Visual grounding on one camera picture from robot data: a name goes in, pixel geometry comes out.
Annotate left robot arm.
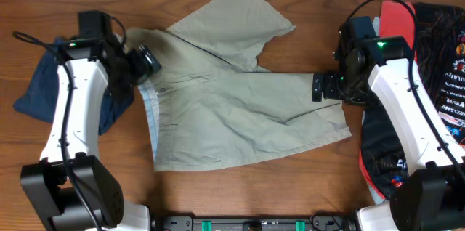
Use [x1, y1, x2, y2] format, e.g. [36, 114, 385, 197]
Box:
[20, 38, 153, 230]

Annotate light blue garment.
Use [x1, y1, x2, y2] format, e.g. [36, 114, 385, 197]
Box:
[372, 17, 380, 36]

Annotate folded navy blue shorts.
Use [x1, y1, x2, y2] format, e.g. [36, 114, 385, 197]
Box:
[13, 31, 134, 135]

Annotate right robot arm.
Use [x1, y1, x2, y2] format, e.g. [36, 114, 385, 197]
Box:
[312, 36, 464, 230]

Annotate black printed shirt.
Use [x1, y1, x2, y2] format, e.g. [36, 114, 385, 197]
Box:
[359, 1, 464, 203]

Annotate red garment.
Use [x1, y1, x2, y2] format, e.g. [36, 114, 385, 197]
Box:
[359, 1, 414, 204]

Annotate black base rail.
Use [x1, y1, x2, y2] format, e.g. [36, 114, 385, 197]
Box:
[156, 214, 360, 231]

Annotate khaki cargo shorts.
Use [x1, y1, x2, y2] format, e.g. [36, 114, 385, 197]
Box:
[127, 0, 351, 171]

